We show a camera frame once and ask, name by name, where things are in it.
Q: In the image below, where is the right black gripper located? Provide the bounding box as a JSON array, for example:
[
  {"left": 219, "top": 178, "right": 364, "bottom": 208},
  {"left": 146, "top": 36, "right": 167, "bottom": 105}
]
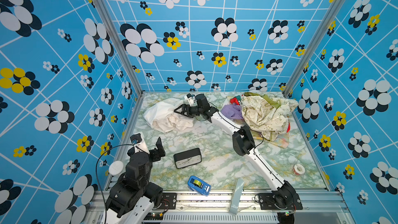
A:
[{"left": 175, "top": 105, "right": 204, "bottom": 117}]

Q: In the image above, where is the white cloth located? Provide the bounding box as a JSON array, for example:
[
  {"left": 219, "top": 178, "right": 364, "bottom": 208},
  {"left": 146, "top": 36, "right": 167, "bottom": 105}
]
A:
[{"left": 143, "top": 98, "right": 194, "bottom": 133}]

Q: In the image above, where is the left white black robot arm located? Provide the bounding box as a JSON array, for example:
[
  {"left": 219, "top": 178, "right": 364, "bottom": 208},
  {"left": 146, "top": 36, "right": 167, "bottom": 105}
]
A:
[{"left": 101, "top": 134, "right": 165, "bottom": 224}]

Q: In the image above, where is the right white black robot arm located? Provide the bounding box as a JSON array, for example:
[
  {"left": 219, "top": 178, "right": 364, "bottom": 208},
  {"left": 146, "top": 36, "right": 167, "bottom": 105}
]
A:
[{"left": 174, "top": 93, "right": 300, "bottom": 209}]

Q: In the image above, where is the purple cloth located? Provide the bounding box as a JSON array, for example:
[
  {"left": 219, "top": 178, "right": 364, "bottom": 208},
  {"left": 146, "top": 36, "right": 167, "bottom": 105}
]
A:
[{"left": 221, "top": 104, "right": 244, "bottom": 120}]

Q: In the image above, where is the red cloth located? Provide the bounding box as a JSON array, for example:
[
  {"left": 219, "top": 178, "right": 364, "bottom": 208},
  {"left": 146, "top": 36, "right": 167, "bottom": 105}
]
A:
[{"left": 230, "top": 95, "right": 241, "bottom": 105}]

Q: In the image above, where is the cream floral patterned cloth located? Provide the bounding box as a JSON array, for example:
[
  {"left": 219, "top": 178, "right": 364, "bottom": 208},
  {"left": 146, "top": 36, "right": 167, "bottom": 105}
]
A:
[{"left": 241, "top": 94, "right": 298, "bottom": 148}]

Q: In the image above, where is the green cloth strip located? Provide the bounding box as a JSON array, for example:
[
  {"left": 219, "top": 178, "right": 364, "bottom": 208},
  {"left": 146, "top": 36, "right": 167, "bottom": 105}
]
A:
[{"left": 244, "top": 92, "right": 280, "bottom": 108}]

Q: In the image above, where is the black rectangular alarm clock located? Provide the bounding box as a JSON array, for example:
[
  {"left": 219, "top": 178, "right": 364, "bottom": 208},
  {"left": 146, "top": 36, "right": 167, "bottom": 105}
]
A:
[{"left": 173, "top": 148, "right": 202, "bottom": 169}]

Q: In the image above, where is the white round disc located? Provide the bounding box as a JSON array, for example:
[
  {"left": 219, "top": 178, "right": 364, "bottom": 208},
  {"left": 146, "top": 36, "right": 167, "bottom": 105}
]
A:
[{"left": 108, "top": 160, "right": 125, "bottom": 177}]

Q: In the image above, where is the blue tape dispenser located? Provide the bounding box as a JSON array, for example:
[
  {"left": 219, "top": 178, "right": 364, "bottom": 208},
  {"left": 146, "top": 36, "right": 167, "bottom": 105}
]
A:
[{"left": 188, "top": 176, "right": 211, "bottom": 196}]

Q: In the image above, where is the red white tape roll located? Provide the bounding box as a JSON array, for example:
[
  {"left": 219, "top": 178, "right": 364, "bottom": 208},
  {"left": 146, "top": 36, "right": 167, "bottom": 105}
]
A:
[{"left": 293, "top": 163, "right": 306, "bottom": 175}]

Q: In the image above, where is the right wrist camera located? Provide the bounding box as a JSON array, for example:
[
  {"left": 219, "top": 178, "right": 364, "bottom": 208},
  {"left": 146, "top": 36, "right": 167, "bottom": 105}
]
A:
[{"left": 184, "top": 93, "right": 196, "bottom": 106}]

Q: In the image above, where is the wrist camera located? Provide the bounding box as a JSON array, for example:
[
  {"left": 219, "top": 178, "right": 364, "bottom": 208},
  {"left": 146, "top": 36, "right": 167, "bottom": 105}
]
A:
[
  {"left": 184, "top": 93, "right": 196, "bottom": 106},
  {"left": 130, "top": 133, "right": 143, "bottom": 145}
]

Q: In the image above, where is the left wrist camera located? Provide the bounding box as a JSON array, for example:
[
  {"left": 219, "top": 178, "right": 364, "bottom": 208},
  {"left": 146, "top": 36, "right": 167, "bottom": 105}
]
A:
[{"left": 130, "top": 133, "right": 143, "bottom": 145}]

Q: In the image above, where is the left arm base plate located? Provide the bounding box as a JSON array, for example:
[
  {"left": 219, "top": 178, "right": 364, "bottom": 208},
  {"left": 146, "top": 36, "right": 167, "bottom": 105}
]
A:
[{"left": 153, "top": 192, "right": 177, "bottom": 210}]

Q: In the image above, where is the aluminium front frame rail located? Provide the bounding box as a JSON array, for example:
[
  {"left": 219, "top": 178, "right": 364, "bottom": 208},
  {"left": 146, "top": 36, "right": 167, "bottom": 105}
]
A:
[{"left": 83, "top": 189, "right": 352, "bottom": 224}]

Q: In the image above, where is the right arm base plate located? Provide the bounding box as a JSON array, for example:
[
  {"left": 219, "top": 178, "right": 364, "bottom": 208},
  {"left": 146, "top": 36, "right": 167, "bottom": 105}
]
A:
[{"left": 254, "top": 193, "right": 303, "bottom": 211}]

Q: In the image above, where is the left aluminium corner post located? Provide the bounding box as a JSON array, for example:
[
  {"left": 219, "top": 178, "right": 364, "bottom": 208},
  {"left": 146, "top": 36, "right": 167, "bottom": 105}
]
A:
[{"left": 94, "top": 0, "right": 143, "bottom": 98}]

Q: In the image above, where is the aluminium corner post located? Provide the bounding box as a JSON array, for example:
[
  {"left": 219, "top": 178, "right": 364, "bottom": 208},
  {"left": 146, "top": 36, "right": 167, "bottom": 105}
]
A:
[
  {"left": 283, "top": 0, "right": 346, "bottom": 98},
  {"left": 94, "top": 0, "right": 143, "bottom": 98}
]

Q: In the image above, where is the right aluminium corner post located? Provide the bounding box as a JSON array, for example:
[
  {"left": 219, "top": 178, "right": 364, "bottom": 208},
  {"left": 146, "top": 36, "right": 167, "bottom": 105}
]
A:
[{"left": 283, "top": 0, "right": 346, "bottom": 98}]

